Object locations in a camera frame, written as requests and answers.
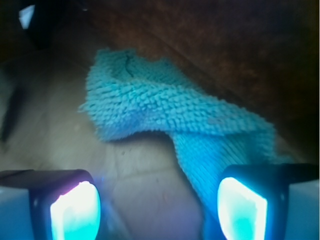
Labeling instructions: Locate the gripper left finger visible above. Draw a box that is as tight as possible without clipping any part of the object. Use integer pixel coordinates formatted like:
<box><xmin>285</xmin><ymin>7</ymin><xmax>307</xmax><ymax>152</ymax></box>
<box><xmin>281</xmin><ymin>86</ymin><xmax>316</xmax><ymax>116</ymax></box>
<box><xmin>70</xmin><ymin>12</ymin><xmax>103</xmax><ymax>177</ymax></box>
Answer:
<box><xmin>0</xmin><ymin>169</ymin><xmax>101</xmax><ymax>240</ymax></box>

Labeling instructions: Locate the blue terry cloth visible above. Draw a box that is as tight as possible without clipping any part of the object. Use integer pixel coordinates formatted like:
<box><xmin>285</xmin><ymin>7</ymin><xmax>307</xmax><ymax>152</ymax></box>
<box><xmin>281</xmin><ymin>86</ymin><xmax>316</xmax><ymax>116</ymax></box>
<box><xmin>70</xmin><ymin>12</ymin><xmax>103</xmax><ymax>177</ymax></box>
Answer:
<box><xmin>77</xmin><ymin>47</ymin><xmax>293</xmax><ymax>240</ymax></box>

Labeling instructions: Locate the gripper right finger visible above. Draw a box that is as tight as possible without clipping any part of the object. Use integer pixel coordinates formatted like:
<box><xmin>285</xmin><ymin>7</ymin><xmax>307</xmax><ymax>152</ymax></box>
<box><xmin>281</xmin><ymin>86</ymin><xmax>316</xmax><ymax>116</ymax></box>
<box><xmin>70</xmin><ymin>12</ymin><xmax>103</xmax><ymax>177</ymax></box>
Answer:
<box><xmin>217</xmin><ymin>163</ymin><xmax>320</xmax><ymax>240</ymax></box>

